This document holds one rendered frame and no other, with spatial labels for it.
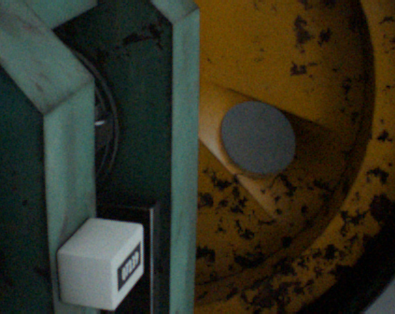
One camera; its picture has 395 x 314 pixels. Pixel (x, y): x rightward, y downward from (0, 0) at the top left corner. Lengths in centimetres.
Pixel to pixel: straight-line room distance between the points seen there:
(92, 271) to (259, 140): 367
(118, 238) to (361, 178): 51
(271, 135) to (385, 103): 319
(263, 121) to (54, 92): 365
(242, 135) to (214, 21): 317
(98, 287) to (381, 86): 54
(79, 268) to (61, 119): 10
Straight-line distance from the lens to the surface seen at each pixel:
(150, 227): 96
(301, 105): 120
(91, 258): 69
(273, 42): 119
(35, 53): 71
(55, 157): 69
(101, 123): 86
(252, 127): 434
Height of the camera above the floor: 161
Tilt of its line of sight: 18 degrees down
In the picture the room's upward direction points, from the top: 1 degrees clockwise
